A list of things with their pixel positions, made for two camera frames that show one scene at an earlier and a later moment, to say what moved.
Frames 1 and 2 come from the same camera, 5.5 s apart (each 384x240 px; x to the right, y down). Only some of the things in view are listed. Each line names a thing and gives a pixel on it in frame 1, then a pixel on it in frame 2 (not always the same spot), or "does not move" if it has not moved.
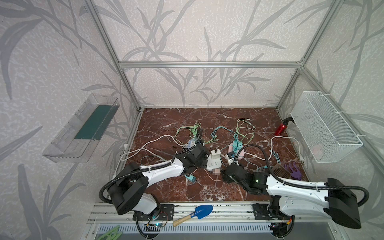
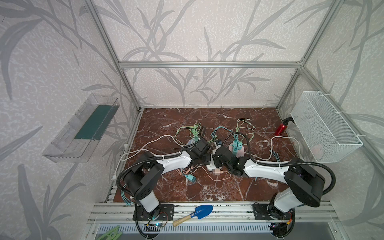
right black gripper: x=231 y=174 -> x=223 y=153
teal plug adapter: x=191 y=178 does not move
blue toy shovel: x=201 y=211 does not move
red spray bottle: x=282 y=128 does not move
